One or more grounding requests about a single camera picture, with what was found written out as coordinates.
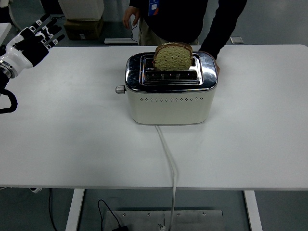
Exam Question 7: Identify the person's left hand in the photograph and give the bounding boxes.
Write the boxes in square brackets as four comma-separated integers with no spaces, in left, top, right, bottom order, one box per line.
[213,57,221,76]

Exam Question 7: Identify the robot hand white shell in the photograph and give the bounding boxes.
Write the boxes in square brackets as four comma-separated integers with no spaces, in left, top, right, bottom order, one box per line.
[0,13,65,76]

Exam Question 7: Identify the person's right hand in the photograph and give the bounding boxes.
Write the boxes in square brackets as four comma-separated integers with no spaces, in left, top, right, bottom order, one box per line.
[122,6,141,30]

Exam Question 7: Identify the cream and chrome toaster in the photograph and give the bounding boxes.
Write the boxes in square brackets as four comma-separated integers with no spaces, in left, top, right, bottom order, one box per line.
[124,51,219,126]

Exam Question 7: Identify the blue badge card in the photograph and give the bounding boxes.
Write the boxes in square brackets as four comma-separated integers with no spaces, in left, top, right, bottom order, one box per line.
[148,0,161,17]

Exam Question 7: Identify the white side table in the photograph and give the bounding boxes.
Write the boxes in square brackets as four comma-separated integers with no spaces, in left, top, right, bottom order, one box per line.
[0,23,12,46]

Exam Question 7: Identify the brown bread slice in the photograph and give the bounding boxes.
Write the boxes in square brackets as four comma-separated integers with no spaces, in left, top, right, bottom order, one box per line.
[153,42,193,72]

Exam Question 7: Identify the brown cardboard box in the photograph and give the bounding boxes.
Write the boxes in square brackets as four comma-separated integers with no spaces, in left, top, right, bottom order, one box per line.
[63,16,104,41]

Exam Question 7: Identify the person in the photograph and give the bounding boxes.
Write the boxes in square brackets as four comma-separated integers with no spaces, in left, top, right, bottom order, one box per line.
[122,0,248,76]

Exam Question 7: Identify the black case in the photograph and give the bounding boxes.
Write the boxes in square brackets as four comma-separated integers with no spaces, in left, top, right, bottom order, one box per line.
[40,0,64,15]

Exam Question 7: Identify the white table leg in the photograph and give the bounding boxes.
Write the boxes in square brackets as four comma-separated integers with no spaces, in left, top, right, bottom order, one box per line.
[243,190,264,231]
[64,188,86,231]

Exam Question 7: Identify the grey metal plate with screws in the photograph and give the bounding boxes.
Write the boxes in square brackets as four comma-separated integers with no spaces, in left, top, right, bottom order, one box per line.
[101,209,224,231]

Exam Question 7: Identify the thin black cable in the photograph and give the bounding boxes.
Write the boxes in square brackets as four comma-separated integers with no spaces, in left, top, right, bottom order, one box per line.
[130,23,141,45]

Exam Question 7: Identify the white power cord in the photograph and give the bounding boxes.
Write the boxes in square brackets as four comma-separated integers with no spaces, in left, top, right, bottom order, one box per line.
[154,125,179,230]

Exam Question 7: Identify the black hanging cable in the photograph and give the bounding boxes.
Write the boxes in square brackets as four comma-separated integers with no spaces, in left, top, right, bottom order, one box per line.
[48,188,59,231]

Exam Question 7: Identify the black cable with adapter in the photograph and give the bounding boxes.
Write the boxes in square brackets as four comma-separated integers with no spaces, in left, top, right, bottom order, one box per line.
[97,199,129,231]

